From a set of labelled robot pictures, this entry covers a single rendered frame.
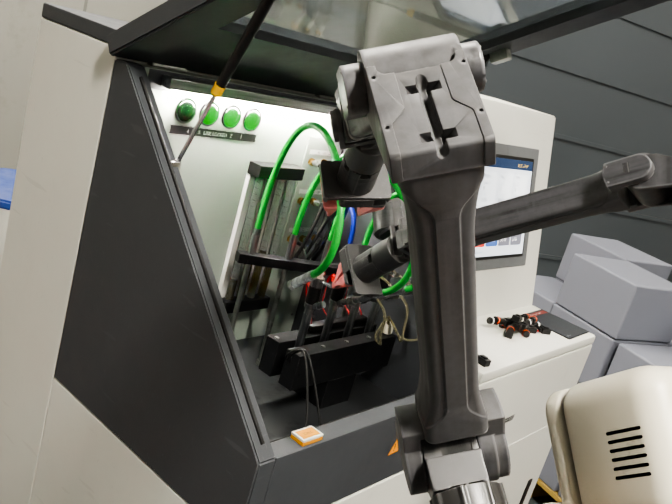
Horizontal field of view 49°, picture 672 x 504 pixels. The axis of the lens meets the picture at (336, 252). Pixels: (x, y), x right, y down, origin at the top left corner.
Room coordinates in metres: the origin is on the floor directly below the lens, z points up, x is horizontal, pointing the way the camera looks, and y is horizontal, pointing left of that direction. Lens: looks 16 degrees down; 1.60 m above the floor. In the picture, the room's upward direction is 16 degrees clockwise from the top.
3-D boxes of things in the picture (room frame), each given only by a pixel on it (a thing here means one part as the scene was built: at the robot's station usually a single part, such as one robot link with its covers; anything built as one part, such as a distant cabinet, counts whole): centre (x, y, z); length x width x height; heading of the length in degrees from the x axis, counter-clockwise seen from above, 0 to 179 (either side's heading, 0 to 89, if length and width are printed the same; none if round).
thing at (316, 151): (1.80, 0.09, 1.20); 0.13 x 0.03 x 0.31; 143
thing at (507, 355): (1.92, -0.52, 0.96); 0.70 x 0.22 x 0.03; 143
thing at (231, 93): (1.61, 0.23, 1.43); 0.54 x 0.03 x 0.02; 143
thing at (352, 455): (1.31, -0.17, 0.87); 0.62 x 0.04 x 0.16; 143
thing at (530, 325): (1.95, -0.54, 1.01); 0.23 x 0.11 x 0.06; 143
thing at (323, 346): (1.55, -0.05, 0.91); 0.34 x 0.10 x 0.15; 143
